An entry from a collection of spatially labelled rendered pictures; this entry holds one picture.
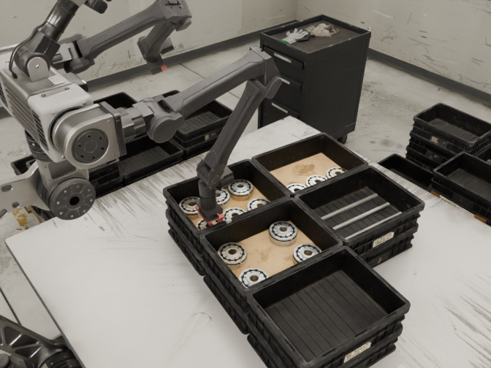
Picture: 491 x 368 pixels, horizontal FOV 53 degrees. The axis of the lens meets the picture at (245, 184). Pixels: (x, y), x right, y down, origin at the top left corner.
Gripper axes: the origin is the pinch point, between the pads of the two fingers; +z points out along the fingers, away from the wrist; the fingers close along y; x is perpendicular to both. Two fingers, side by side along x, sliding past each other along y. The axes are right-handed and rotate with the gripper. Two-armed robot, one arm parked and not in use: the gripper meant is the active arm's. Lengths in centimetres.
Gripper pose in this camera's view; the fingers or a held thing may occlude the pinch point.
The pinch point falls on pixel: (210, 224)
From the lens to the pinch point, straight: 182.6
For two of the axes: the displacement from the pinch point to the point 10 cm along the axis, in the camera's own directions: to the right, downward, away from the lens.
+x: -8.6, 3.3, -3.9
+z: 0.3, 8.0, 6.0
